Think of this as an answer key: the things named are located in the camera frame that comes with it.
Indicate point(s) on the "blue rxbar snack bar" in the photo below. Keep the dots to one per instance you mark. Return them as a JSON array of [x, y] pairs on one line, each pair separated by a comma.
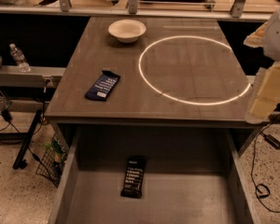
[[103, 86]]

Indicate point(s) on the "black power adapter with cable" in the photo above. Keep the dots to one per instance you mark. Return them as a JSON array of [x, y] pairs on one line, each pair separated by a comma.
[[271, 140]]

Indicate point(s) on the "black wire basket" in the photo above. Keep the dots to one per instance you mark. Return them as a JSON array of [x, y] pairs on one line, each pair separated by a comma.
[[52, 163]]

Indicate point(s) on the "open grey top drawer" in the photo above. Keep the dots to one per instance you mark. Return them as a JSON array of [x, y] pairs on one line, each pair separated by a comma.
[[192, 176]]

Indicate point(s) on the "white ceramic bowl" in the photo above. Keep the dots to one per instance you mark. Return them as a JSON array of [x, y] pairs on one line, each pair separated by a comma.
[[127, 31]]

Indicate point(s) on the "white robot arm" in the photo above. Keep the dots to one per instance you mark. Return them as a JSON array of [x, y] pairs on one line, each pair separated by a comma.
[[267, 36]]

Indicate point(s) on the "black rxbar chocolate bar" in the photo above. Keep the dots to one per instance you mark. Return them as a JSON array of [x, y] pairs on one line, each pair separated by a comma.
[[134, 176]]

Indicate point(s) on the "grey side bench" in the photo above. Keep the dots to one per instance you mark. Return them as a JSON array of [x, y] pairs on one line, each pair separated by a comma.
[[38, 77]]

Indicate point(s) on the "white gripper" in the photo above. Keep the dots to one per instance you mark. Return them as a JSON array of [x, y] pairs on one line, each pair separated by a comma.
[[278, 34]]

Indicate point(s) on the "black bench leg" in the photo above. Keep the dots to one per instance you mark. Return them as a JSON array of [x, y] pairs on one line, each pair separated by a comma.
[[20, 162]]

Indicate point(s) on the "metal railing frame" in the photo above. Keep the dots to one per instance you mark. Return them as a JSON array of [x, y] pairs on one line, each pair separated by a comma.
[[133, 0]]

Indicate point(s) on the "grey counter cabinet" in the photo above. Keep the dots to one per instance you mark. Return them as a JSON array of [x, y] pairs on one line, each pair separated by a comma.
[[181, 73]]

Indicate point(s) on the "clear plastic water bottle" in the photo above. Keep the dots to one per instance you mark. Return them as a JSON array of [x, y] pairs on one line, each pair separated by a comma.
[[19, 58]]

